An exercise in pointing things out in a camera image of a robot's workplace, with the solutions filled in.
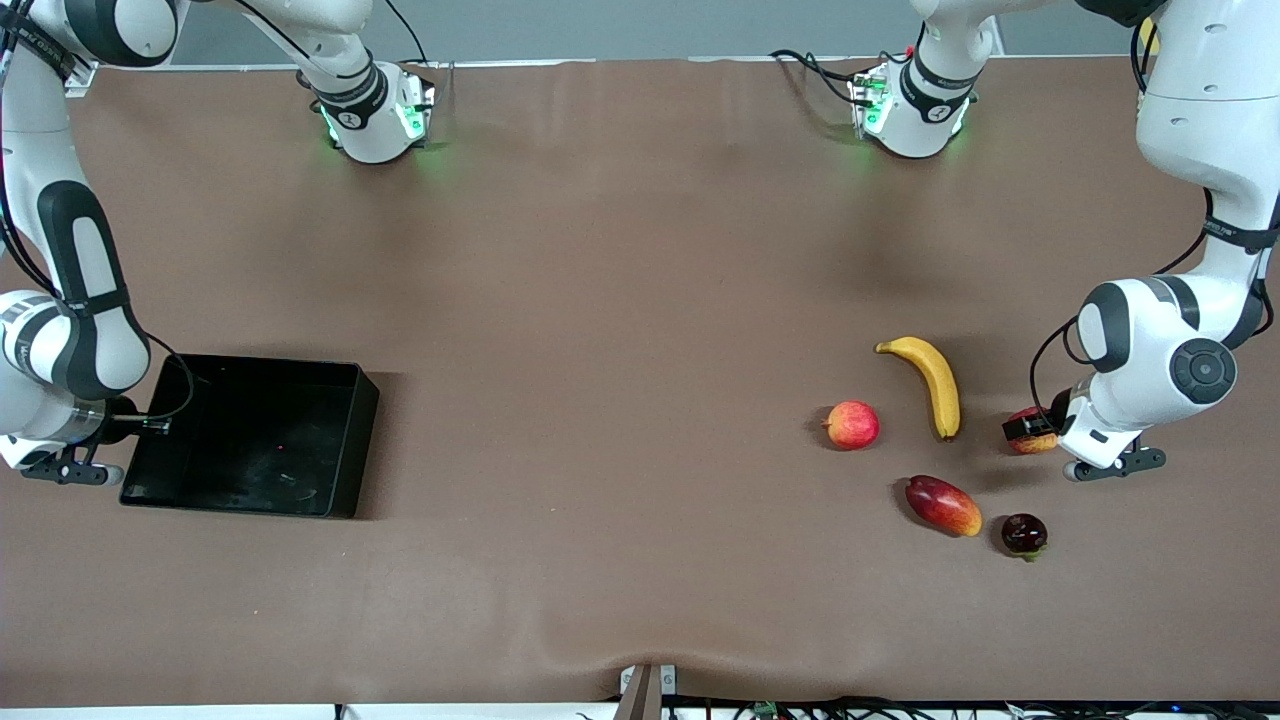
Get black left arm base cables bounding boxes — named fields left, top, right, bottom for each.
left=768, top=48, right=861, bottom=106

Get dark maroon round fruit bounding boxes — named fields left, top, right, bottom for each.
left=1000, top=512, right=1050, bottom=563

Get black plastic box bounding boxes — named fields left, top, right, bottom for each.
left=118, top=352, right=382, bottom=520

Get left gripper black bar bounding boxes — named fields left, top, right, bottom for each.
left=1063, top=447, right=1168, bottom=483

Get yellow banana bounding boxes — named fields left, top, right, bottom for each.
left=875, top=336, right=963, bottom=442

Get black right arm base cable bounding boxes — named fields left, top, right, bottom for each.
left=383, top=0, right=433, bottom=71

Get metal table clamp bracket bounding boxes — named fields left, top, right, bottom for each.
left=618, top=663, right=679, bottom=720

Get red yellow apple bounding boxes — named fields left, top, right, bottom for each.
left=1008, top=404, right=1061, bottom=457
left=822, top=400, right=882, bottom=452

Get red yellow mango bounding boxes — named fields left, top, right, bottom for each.
left=904, top=474, right=984, bottom=539

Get brown table cloth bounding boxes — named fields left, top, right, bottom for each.
left=0, top=55, right=1280, bottom=706

